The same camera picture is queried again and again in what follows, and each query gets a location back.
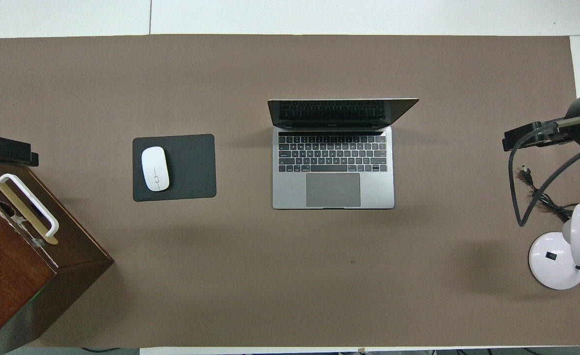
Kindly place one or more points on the grey aluminium laptop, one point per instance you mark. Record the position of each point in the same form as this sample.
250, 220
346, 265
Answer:
290, 197

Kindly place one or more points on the dark brown wooden box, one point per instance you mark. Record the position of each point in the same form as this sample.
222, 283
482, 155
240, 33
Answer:
4, 256

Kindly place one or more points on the white desk lamp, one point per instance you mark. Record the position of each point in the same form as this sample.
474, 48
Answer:
551, 266

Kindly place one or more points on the white computer mouse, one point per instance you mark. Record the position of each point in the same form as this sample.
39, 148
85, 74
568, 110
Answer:
155, 170

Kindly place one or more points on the black mouse pad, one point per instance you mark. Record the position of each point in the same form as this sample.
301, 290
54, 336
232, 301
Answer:
191, 167

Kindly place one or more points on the brown table mat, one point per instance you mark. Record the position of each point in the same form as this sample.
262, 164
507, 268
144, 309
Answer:
270, 276

